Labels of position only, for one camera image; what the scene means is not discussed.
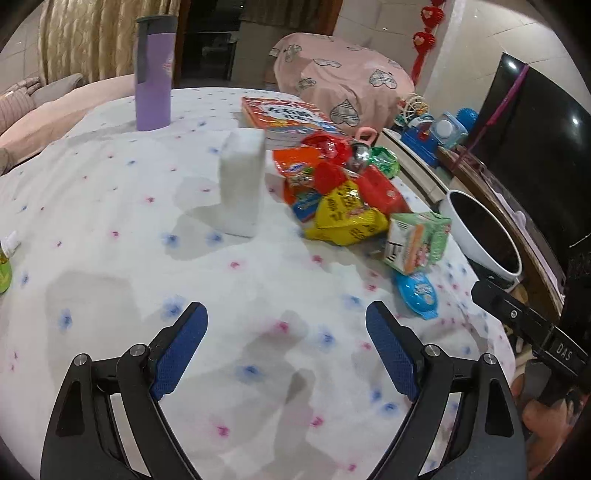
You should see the red knot decoration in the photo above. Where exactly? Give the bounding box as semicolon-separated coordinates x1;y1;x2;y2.
413;0;446;86

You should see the blue spiky ball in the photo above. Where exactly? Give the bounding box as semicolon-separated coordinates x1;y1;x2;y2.
455;108;479;136

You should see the white bin with black liner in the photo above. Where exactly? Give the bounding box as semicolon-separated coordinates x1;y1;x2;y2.
438;189;525;283

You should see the blue oval packet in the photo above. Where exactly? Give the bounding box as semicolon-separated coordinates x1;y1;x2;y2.
393;271;439;320

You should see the colourful children's book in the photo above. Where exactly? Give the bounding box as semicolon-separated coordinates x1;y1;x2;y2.
240;96;349;146

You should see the television cabinet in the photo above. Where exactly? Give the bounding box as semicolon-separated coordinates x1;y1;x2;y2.
381;127;571;319

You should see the pink sofa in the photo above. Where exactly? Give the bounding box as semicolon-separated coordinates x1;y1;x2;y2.
0;73;139;176

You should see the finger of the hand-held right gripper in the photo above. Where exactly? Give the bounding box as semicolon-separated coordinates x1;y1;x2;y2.
471;279;555;347

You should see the green white carton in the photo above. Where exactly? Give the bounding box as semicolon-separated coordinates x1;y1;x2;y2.
383;211;453;275

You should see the orange snack bag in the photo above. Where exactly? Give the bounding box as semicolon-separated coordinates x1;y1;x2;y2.
272;145;335;223

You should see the striped pillow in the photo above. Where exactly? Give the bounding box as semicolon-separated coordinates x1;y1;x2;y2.
0;76;43;136

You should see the wire bead toy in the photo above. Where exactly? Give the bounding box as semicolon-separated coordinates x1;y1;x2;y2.
396;92;433;126

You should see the red purple foil wrapper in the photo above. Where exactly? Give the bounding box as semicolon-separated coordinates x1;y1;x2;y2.
300;133;375;195

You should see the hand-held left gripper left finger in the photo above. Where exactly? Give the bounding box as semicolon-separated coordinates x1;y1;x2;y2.
39;302;208;480

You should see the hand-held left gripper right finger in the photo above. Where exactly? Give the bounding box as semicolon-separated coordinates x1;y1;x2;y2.
365;300;529;480

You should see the small green yellow bottle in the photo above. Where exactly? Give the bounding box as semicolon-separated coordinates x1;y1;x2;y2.
0;233;21;296

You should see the red snack packet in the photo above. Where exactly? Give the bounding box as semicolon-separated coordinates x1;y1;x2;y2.
355;168;409;217

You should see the white floral tablecloth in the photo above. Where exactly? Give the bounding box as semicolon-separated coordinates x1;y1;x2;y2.
0;87;518;480

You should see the green foil wrapper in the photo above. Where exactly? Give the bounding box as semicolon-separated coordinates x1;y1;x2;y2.
369;145;400;180

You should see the dark wooden doorway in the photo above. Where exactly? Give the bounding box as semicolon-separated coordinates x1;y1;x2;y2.
178;0;342;89

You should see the person's right hand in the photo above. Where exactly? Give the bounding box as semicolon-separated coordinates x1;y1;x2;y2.
522;396;585;480

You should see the beige patterned curtain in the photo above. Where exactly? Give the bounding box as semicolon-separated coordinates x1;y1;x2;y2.
39;0;181;85

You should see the white rectangular pack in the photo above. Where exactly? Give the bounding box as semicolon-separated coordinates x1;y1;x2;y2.
218;128;267;238

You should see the purple tumbler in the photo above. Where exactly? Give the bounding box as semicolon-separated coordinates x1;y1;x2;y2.
134;15;178;132

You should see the yellow snack bag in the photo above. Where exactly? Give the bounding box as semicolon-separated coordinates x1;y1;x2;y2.
305;180;389;246

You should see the black television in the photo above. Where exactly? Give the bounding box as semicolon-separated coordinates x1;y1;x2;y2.
471;52;591;261

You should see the pink heart print blanket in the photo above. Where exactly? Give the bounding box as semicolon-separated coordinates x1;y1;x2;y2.
272;32;416;137

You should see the blue toy set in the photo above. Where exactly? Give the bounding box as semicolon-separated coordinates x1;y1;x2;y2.
399;111;469;168

